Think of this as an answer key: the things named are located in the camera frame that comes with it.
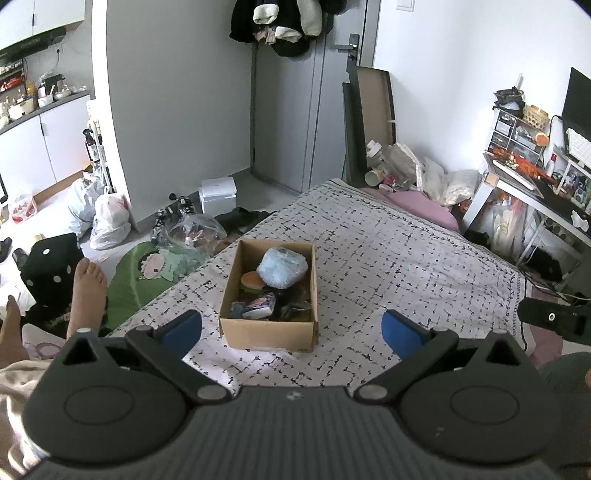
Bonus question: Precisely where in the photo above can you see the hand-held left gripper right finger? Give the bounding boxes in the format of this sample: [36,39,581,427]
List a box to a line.
[355,309,536,407]

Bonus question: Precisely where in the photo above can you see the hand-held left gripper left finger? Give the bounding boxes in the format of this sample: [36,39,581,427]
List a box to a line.
[54,310,232,407]

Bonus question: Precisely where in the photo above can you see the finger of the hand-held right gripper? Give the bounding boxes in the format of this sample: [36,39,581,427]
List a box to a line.
[517,298,591,342]

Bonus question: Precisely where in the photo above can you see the blue tissue packet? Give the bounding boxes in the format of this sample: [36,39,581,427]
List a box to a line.
[244,295,277,319]

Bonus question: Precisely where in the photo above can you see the burger plush toy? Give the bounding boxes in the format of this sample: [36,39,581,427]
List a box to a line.
[240,271,265,294]

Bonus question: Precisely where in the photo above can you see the brown cardboard box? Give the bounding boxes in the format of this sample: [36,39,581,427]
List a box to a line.
[218,239,320,352]

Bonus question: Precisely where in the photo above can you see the black cloth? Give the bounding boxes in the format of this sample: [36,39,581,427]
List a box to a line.
[281,302,314,322]

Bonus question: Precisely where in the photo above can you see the light blue fluffy cloth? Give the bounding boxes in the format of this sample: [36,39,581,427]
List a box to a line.
[256,248,309,289]

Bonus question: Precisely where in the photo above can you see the black bag under desk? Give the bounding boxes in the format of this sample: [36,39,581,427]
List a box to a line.
[526,251,563,282]

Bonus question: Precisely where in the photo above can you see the green cartoon floor mat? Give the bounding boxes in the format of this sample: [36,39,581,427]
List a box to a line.
[107,242,208,324]

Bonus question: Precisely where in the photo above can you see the white black patterned bed blanket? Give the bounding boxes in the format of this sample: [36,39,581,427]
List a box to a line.
[106,179,536,398]

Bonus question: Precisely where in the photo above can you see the clear plastic bag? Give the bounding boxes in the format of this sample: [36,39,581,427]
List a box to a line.
[164,215,228,254]

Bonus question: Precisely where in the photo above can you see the person's bare foot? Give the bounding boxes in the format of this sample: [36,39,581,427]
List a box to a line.
[68,258,109,339]
[0,295,24,370]

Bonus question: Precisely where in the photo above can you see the person's grey pants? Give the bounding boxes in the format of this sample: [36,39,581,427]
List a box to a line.
[538,353,591,480]

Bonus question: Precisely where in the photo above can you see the black tripod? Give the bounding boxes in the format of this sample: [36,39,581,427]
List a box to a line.
[151,194,197,243]

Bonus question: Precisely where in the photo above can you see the black clothing on floor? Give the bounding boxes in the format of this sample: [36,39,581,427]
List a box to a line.
[215,208,278,234]

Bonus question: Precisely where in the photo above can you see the white plastic bag red print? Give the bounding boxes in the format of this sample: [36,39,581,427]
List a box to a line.
[89,193,132,251]

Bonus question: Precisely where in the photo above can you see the pink pillow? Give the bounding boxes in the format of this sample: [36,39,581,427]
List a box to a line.
[360,187,460,230]

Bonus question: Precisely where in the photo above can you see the white desk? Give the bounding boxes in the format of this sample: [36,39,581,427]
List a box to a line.
[462,152,591,296]

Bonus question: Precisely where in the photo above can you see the small white bin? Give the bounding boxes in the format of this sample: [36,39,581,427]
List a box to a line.
[199,176,238,217]

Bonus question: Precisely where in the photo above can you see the black white-dotted cube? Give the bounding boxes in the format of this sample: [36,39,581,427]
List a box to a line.
[21,233,84,308]

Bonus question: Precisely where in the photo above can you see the white plastic bag pile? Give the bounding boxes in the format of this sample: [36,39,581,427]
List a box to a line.
[422,157,483,206]

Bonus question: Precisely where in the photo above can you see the grey white plastic bag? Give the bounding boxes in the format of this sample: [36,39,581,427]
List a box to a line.
[68,175,109,232]

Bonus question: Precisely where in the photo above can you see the clear crumpled plastic package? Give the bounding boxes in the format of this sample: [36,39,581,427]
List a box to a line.
[392,143,428,190]

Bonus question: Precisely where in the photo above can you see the white keyboard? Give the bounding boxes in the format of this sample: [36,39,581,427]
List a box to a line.
[566,127,591,164]

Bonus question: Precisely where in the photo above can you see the clear jar with white lid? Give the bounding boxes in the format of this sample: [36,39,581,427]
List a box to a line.
[366,141,393,169]

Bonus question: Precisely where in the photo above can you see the grey drawer organizer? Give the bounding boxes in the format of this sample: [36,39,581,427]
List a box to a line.
[489,108,548,167]

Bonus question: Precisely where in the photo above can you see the pale pink cloth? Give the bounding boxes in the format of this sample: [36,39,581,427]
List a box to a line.
[0,357,51,480]

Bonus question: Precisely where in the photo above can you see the woven basket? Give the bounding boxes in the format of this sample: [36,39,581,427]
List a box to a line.
[523,105,551,129]

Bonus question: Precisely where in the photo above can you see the black flat board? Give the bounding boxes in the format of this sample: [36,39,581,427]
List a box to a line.
[342,82,370,185]

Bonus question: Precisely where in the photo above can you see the dark spray bottle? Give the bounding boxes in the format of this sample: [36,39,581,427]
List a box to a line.
[83,128,100,162]

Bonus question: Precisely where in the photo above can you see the black monitor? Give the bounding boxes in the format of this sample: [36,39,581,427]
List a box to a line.
[562,67,591,139]

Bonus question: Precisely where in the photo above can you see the black items on organizer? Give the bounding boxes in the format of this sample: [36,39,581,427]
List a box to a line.
[494,87,526,112]

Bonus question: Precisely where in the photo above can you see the white kitchen cabinet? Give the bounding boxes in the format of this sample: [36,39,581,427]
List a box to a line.
[0,90,93,204]

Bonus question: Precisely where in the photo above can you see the brown cardboard sheet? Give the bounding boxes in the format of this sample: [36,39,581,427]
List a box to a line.
[355,66,397,144]

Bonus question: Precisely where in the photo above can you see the grey door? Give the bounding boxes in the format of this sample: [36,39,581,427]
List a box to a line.
[253,0,382,195]

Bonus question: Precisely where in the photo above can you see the range hood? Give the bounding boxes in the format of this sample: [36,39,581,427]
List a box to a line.
[0,25,68,65]

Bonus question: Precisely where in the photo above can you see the hanging black and cream clothes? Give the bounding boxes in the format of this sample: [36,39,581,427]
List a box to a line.
[229,0,347,57]

